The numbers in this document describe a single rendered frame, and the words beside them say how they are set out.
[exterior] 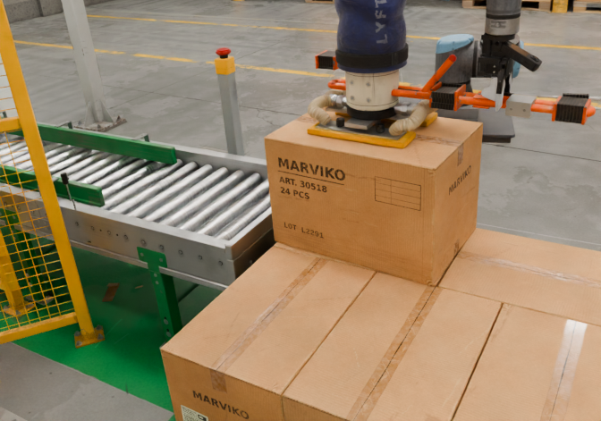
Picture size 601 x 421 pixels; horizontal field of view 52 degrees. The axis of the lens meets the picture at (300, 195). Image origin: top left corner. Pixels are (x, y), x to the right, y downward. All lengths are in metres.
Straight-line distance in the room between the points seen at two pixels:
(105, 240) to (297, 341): 1.06
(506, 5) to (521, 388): 0.98
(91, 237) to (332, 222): 1.05
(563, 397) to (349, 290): 0.67
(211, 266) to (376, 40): 0.96
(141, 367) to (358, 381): 1.21
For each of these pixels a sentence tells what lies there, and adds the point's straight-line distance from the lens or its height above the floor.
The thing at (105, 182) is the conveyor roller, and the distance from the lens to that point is 2.90.
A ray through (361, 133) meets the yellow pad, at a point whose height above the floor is 0.97.
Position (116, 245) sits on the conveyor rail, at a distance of 2.49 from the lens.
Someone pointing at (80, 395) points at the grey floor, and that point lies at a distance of 2.59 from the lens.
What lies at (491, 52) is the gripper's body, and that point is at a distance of 1.83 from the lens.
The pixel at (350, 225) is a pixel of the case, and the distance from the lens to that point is 1.97.
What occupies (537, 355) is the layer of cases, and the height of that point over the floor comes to 0.54.
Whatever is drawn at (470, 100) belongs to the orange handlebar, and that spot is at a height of 1.08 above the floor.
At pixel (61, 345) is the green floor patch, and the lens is 2.86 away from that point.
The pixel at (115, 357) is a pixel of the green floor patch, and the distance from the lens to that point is 2.70.
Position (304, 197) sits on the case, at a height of 0.75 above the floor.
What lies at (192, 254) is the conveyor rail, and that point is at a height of 0.53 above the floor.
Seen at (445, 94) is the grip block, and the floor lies 1.10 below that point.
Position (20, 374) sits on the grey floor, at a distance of 2.79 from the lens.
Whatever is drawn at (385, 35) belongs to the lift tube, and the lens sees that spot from 1.86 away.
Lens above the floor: 1.66
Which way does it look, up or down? 27 degrees down
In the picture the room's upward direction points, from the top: 4 degrees counter-clockwise
